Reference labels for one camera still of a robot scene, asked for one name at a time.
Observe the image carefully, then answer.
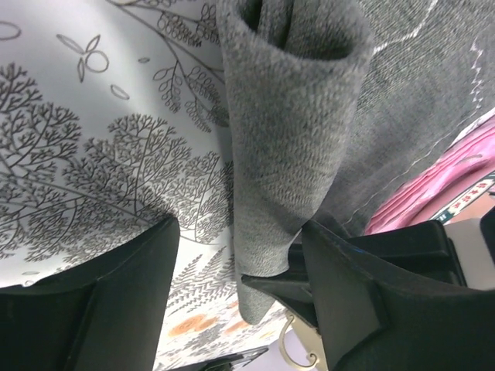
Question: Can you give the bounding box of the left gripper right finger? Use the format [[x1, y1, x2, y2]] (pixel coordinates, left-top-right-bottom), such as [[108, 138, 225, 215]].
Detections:
[[302, 221, 494, 370]]

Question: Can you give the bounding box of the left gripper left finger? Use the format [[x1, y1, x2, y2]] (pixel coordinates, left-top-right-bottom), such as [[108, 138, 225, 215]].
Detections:
[[1, 217, 178, 371]]

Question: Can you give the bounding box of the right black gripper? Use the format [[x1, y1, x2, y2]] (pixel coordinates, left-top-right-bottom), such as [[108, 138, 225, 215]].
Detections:
[[288, 210, 495, 289]]

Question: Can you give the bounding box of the pink placemat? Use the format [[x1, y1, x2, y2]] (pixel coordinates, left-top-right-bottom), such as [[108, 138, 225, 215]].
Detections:
[[364, 118, 494, 234]]

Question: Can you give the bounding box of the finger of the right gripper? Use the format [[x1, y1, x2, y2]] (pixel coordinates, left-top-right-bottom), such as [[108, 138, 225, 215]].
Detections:
[[241, 271, 319, 328]]

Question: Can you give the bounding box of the grey cloth napkin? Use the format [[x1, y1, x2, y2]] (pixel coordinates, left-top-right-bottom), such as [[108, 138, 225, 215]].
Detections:
[[214, 0, 495, 324]]

